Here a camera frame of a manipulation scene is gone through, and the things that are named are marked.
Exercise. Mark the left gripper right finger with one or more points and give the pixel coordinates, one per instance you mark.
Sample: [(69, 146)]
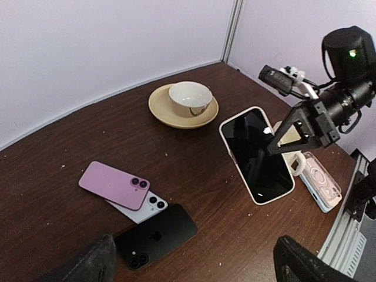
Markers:
[(293, 262)]

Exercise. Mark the right aluminium frame post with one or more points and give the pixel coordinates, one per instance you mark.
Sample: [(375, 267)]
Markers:
[(232, 29)]

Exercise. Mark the light blue smartphone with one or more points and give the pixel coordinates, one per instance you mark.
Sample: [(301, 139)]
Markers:
[(153, 204)]

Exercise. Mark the black smartphone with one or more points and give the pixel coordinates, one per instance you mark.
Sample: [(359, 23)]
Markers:
[(255, 155)]

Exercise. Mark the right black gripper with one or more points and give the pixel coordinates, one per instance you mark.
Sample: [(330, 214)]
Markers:
[(319, 123)]

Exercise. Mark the white ceramic bowl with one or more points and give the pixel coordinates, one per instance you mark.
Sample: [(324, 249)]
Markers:
[(189, 99)]

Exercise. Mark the cream ceramic mug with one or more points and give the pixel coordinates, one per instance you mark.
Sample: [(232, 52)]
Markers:
[(296, 160)]

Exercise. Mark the aluminium front rail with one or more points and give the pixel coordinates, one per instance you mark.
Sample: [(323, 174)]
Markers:
[(344, 245)]

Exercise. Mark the light blue phone case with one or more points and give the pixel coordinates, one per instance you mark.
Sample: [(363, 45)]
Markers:
[(323, 207)]

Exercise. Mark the beige ceramic saucer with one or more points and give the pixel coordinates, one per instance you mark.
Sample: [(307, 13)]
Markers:
[(161, 108)]

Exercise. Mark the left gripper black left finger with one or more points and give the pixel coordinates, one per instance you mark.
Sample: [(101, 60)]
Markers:
[(96, 263)]

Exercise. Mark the purple smartphone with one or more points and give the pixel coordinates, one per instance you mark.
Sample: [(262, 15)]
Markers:
[(114, 185)]

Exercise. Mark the pink phone case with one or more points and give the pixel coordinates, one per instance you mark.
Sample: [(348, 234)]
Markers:
[(327, 190)]

